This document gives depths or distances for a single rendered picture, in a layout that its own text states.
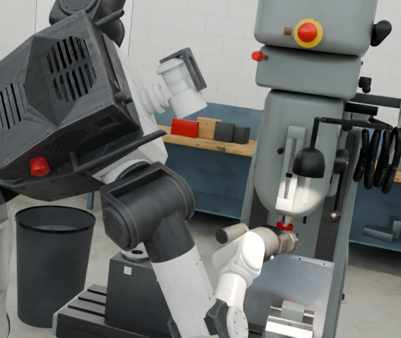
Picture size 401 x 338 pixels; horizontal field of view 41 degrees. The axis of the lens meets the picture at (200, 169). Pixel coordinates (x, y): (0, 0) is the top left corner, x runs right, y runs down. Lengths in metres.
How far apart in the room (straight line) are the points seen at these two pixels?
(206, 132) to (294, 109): 4.02
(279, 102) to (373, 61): 4.31
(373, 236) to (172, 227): 4.38
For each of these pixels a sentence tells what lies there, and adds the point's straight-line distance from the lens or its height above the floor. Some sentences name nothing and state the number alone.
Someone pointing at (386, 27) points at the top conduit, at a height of 1.79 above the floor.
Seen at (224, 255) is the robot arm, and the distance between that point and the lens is 1.28.
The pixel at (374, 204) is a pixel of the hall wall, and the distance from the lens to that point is 5.76.
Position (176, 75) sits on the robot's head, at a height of 1.64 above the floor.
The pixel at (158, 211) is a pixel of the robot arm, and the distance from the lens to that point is 0.94.
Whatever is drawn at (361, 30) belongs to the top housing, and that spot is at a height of 1.78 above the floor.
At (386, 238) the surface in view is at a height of 0.26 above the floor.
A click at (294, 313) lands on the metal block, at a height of 1.03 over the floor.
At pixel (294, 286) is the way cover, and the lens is 1.88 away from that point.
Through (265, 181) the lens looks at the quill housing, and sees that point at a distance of 1.37.
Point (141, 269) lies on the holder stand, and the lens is 1.54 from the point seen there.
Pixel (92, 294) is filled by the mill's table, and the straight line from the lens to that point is 1.79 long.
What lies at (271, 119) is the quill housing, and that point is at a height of 1.55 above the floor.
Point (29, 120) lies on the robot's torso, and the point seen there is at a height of 1.54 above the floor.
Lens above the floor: 1.69
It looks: 12 degrees down
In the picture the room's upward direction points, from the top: 7 degrees clockwise
